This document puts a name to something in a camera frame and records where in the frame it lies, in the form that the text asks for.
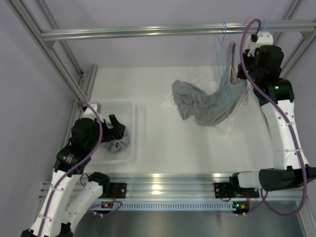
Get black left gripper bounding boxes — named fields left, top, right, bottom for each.
left=86, top=114, right=125, bottom=151

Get grey tank top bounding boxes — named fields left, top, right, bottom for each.
left=106, top=134, right=130, bottom=153
left=194, top=42, right=247, bottom=126

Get pink wire hanger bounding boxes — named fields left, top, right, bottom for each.
left=224, top=16, right=254, bottom=105

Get blue wire hanger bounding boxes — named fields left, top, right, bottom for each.
left=213, top=22, right=227, bottom=102
left=243, top=19, right=270, bottom=102

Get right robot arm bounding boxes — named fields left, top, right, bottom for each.
left=230, top=45, right=316, bottom=196

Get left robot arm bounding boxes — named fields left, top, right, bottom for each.
left=21, top=115, right=126, bottom=237

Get white tank top on hanger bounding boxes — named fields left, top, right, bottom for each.
left=215, top=82, right=249, bottom=133

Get white plastic basket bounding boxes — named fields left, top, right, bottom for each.
left=83, top=99, right=137, bottom=165

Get white garment under pile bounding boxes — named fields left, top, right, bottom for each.
left=159, top=76, right=220, bottom=112

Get grey clothes pile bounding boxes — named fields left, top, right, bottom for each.
left=172, top=80, right=210, bottom=120

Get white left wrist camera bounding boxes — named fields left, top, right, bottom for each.
left=82, top=102, right=105, bottom=122

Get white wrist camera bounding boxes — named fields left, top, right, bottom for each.
left=245, top=32, right=274, bottom=57
left=82, top=102, right=105, bottom=122

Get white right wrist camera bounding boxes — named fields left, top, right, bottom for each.
left=245, top=32, right=274, bottom=57

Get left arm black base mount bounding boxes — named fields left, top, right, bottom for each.
left=106, top=183, right=127, bottom=199

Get aluminium hanging rail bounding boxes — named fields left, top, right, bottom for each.
left=40, top=20, right=316, bottom=41

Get aluminium frame right struts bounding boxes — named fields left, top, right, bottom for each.
left=262, top=0, right=316, bottom=78

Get aluminium frame struts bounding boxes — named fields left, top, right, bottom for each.
left=262, top=0, right=316, bottom=78
left=0, top=0, right=97, bottom=115

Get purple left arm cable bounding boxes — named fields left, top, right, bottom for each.
left=37, top=100, right=124, bottom=237

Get slotted grey cable duct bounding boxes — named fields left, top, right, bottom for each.
left=88, top=200, right=237, bottom=211

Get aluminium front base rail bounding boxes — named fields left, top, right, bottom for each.
left=39, top=172, right=302, bottom=199

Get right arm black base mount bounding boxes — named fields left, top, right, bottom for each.
left=213, top=183, right=237, bottom=199

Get aluminium frame left struts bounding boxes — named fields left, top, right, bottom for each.
left=0, top=0, right=97, bottom=115

